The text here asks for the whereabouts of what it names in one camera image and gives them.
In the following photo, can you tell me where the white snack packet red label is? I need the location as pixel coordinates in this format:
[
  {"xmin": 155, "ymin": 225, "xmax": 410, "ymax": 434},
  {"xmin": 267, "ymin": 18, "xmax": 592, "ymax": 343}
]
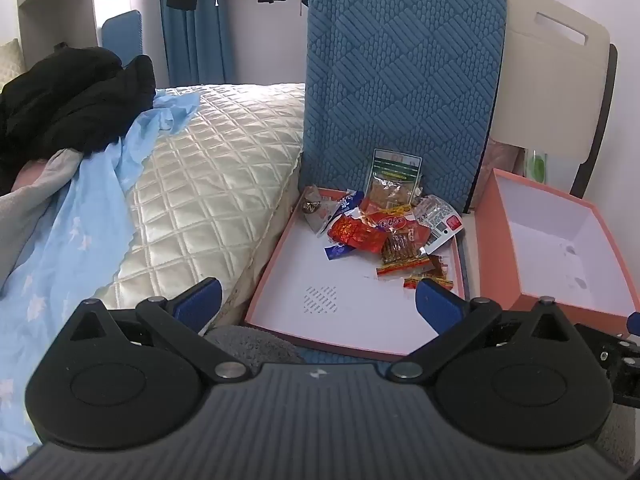
[{"xmin": 414, "ymin": 194, "xmax": 466, "ymax": 253}]

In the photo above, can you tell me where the beige chair back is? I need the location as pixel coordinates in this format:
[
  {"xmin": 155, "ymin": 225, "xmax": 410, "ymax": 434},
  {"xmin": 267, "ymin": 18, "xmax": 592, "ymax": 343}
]
[{"xmin": 487, "ymin": 0, "xmax": 619, "ymax": 199}]

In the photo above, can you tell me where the grey fluffy cushion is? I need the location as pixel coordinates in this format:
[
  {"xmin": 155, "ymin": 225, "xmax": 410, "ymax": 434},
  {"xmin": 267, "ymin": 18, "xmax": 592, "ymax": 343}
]
[{"xmin": 202, "ymin": 326, "xmax": 306, "ymax": 366}]

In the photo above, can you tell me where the red packet with white logo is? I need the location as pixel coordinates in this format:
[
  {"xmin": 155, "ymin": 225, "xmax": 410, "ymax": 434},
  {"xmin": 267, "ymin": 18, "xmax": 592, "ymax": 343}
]
[{"xmin": 360, "ymin": 205, "xmax": 417, "ymax": 234}]

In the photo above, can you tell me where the green label clear snack packet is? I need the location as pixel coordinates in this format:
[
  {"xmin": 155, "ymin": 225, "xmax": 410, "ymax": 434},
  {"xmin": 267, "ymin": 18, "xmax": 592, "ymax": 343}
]
[{"xmin": 367, "ymin": 149, "xmax": 424, "ymax": 211}]

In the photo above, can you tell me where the clear packet with dark candy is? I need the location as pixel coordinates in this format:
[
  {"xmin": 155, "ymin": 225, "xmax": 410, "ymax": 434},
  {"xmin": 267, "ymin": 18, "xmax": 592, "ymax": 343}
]
[{"xmin": 304, "ymin": 185, "xmax": 342, "ymax": 235}]

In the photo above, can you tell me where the blue padded panel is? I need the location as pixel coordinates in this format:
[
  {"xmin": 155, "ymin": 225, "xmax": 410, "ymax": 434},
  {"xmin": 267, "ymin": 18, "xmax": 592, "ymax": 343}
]
[{"xmin": 101, "ymin": 9, "xmax": 145, "ymax": 64}]

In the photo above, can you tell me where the blue curtain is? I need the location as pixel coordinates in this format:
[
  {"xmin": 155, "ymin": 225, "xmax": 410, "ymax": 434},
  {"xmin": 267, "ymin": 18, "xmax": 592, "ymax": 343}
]
[{"xmin": 161, "ymin": 0, "xmax": 237, "ymax": 89}]

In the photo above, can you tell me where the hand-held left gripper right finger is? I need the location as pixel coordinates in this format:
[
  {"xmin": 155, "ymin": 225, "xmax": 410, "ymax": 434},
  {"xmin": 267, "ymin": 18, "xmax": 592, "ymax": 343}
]
[{"xmin": 389, "ymin": 279, "xmax": 576, "ymax": 383}]

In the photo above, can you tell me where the cream quilted bedspread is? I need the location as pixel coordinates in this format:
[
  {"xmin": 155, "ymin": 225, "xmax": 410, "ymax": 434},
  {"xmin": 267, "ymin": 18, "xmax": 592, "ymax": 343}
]
[{"xmin": 92, "ymin": 82, "xmax": 307, "ymax": 336}]

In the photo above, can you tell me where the light blue star sheet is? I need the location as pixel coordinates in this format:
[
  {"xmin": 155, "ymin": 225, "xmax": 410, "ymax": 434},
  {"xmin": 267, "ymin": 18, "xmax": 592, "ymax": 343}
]
[{"xmin": 0, "ymin": 91, "xmax": 201, "ymax": 456}]

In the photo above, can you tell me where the deep pink box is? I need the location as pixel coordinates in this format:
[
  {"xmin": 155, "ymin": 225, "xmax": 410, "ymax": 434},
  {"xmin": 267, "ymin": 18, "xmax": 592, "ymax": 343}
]
[{"xmin": 474, "ymin": 167, "xmax": 640, "ymax": 331}]

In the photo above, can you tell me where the blue quilted cushion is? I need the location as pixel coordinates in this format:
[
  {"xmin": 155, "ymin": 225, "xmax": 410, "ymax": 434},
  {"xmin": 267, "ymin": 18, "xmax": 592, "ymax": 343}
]
[{"xmin": 299, "ymin": 0, "xmax": 510, "ymax": 216}]

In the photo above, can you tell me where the cream pillow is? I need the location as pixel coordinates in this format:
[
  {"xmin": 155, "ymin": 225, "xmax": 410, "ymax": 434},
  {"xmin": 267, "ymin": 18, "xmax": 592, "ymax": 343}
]
[{"xmin": 0, "ymin": 39, "xmax": 26, "ymax": 92}]

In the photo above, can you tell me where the shallow pink box lid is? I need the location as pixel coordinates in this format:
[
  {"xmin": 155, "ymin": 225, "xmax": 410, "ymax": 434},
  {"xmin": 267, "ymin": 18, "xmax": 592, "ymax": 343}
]
[{"xmin": 244, "ymin": 186, "xmax": 471, "ymax": 363}]

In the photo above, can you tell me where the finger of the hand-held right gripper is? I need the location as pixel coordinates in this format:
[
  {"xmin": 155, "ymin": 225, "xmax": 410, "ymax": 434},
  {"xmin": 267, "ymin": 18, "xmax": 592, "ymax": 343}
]
[{"xmin": 574, "ymin": 311, "xmax": 640, "ymax": 406}]

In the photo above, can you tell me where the black clothing pile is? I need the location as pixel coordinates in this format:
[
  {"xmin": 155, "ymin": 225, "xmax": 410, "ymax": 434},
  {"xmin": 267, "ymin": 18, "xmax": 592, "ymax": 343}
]
[{"xmin": 0, "ymin": 46, "xmax": 157, "ymax": 196}]

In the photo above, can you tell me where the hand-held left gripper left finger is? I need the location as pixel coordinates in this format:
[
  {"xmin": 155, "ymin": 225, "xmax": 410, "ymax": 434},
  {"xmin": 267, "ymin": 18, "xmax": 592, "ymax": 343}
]
[{"xmin": 65, "ymin": 277, "xmax": 251, "ymax": 385}]

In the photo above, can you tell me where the grey cloth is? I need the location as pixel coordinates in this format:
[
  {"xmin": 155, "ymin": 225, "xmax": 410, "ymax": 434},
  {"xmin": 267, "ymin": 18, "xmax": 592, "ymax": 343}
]
[{"xmin": 0, "ymin": 149, "xmax": 84, "ymax": 286}]

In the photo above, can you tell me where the green bottle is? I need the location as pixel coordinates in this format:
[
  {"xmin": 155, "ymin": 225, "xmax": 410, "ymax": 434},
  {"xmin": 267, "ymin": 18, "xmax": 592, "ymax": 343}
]
[{"xmin": 522, "ymin": 147, "xmax": 551, "ymax": 186}]

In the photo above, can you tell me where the small brown snack packet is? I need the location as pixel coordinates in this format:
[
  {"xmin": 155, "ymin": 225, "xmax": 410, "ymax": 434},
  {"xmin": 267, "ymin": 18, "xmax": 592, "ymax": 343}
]
[{"xmin": 404, "ymin": 255, "xmax": 454, "ymax": 291}]

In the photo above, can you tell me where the white desk unit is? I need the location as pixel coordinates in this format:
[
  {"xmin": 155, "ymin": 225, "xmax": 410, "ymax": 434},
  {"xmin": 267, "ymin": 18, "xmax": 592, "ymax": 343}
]
[{"xmin": 17, "ymin": 0, "xmax": 137, "ymax": 59}]

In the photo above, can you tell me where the shiny red snack packet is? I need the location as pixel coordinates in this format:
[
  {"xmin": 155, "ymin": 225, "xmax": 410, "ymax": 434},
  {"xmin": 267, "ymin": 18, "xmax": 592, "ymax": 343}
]
[{"xmin": 329, "ymin": 212, "xmax": 388, "ymax": 252}]

